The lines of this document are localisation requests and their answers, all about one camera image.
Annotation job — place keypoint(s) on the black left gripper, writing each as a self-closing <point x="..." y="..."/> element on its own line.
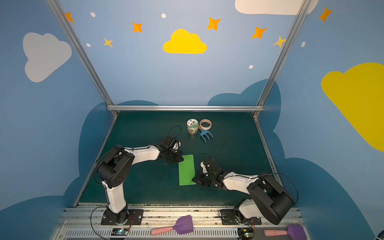
<point x="174" y="155"/>

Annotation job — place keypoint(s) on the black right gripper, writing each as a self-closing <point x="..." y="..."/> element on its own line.
<point x="202" y="177"/>

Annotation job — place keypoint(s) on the green square paper sheet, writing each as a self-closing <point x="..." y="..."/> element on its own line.
<point x="187" y="171"/>

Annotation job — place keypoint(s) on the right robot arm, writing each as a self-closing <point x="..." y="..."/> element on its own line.
<point x="268" y="197"/>

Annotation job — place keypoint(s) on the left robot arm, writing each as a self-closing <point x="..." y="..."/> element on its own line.
<point x="113" y="169"/>

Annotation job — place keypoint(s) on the carrot snack jar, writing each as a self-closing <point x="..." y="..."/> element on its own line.
<point x="192" y="126"/>

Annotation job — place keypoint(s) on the blue garden hand rake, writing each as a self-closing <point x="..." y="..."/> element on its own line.
<point x="206" y="135"/>

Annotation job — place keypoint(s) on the white tape roll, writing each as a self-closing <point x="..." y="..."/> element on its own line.
<point x="205" y="124"/>

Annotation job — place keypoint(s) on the right green circuit board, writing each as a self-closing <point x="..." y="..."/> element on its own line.
<point x="245" y="234"/>

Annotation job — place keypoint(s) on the green circuit board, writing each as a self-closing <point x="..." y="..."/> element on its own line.
<point x="120" y="232"/>
<point x="245" y="234"/>

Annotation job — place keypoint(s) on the left green circuit board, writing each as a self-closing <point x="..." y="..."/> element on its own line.
<point x="120" y="232"/>

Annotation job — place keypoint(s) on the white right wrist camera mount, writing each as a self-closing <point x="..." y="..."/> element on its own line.
<point x="210" y="166"/>

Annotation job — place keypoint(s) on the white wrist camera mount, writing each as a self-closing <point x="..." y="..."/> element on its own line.
<point x="210" y="166"/>
<point x="170" y="143"/>

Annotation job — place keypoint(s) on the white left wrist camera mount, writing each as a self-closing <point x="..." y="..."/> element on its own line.
<point x="170" y="143"/>

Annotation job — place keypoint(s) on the purple scoop pink handle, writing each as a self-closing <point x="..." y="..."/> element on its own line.
<point x="184" y="225"/>
<point x="296" y="232"/>

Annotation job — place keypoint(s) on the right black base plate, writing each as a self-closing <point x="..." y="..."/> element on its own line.
<point x="240" y="216"/>

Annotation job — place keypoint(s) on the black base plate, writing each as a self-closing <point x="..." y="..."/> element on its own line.
<point x="124" y="217"/>
<point x="240" y="216"/>

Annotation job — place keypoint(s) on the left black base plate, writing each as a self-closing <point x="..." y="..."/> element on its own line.
<point x="124" y="217"/>

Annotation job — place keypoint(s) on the aluminium back frame rail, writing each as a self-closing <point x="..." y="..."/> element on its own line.
<point x="186" y="108"/>

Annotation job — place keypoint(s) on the aluminium front rail base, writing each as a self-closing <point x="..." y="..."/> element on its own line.
<point x="84" y="223"/>

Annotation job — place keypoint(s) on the aluminium left corner post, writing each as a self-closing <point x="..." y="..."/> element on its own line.
<point x="60" y="15"/>

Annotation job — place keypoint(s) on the aluminium corner post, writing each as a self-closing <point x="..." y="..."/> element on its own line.
<point x="60" y="15"/>
<point x="292" y="34"/>

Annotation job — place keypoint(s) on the aluminium right corner post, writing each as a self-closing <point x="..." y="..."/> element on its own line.
<point x="292" y="34"/>

